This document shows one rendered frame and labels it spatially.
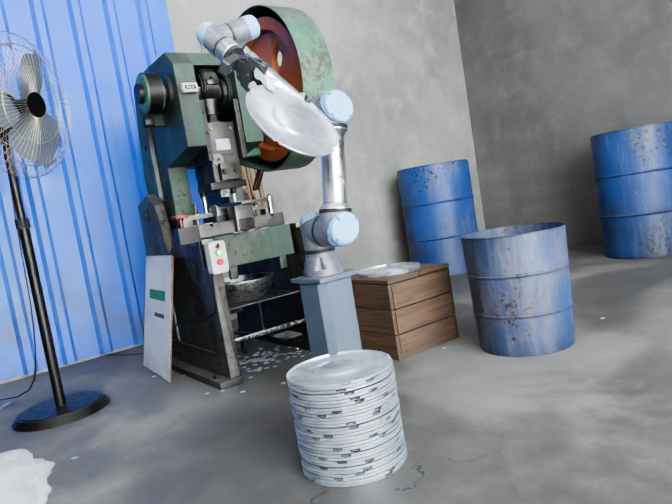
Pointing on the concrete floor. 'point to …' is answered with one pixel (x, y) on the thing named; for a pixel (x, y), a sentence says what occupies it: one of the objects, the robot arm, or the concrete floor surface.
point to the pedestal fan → (26, 114)
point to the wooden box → (406, 310)
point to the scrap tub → (521, 288)
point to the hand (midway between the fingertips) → (269, 91)
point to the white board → (159, 315)
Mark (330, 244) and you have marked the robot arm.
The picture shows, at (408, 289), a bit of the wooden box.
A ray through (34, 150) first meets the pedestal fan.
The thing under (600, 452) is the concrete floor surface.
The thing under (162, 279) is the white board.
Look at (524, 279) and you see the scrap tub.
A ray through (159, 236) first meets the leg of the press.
